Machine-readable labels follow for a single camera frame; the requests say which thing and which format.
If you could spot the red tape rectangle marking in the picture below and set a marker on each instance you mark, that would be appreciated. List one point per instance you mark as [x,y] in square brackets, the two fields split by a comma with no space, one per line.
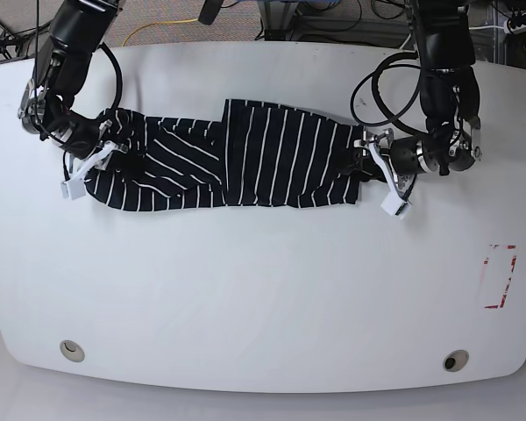
[496,275]

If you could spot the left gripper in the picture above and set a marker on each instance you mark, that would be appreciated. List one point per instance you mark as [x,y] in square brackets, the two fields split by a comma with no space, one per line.
[447,149]

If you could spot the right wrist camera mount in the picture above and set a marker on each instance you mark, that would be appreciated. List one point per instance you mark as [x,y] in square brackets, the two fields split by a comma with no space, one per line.
[77,169]

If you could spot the navy white striped T-shirt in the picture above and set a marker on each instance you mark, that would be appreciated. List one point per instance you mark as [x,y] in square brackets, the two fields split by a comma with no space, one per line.
[257,154]

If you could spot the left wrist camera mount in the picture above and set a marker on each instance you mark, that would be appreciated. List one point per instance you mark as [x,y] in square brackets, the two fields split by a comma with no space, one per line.
[396,203]

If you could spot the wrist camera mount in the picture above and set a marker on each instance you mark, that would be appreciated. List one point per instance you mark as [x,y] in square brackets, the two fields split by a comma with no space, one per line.
[77,169]
[396,203]

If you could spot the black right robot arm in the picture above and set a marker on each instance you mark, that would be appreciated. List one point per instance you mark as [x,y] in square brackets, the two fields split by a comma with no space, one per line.
[60,70]

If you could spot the right table cable grommet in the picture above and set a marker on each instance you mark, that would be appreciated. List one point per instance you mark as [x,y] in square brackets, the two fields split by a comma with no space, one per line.
[455,361]

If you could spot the white power strip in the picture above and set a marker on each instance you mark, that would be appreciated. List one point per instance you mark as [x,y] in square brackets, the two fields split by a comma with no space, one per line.
[516,23]

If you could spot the table cable grommet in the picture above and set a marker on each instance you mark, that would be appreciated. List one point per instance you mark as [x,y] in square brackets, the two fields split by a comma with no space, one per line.
[455,361]
[72,351]

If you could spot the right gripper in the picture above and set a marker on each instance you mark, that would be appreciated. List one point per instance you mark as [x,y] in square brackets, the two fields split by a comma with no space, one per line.
[44,114]

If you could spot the left table cable grommet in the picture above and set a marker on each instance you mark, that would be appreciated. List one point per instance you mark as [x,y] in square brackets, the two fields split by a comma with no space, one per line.
[72,351]

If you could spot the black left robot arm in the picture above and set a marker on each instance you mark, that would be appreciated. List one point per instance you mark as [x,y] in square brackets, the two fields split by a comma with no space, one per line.
[446,88]

